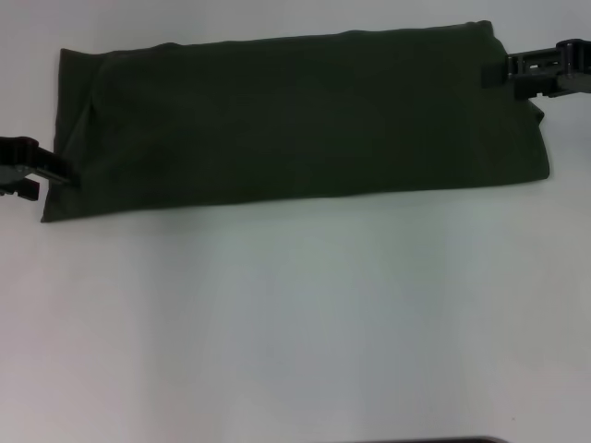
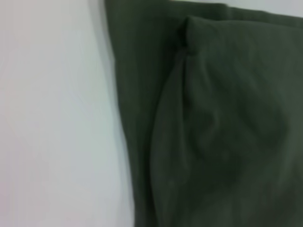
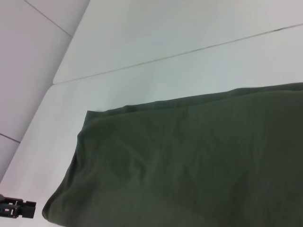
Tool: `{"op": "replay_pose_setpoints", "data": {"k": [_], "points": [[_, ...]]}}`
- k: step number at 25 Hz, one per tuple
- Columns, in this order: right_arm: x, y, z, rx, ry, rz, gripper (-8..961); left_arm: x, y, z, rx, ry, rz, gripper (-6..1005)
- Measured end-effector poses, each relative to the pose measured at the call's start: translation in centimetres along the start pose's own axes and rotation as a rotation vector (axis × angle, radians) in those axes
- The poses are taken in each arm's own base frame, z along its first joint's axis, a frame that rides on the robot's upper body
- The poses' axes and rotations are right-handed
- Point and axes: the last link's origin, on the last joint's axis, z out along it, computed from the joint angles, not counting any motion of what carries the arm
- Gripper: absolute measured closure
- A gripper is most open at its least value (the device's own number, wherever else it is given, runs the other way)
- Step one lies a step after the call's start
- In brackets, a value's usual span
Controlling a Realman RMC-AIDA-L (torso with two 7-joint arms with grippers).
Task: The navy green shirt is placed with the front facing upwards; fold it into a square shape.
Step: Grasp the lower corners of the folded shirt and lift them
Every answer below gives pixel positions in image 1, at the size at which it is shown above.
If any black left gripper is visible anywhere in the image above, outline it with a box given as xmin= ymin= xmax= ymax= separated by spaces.
xmin=0 ymin=136 xmax=78 ymax=203

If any dark green FREE t-shirt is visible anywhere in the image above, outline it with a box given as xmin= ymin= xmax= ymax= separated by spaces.
xmin=40 ymin=19 xmax=551 ymax=224

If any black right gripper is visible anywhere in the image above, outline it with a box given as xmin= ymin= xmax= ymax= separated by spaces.
xmin=479 ymin=39 xmax=591 ymax=102

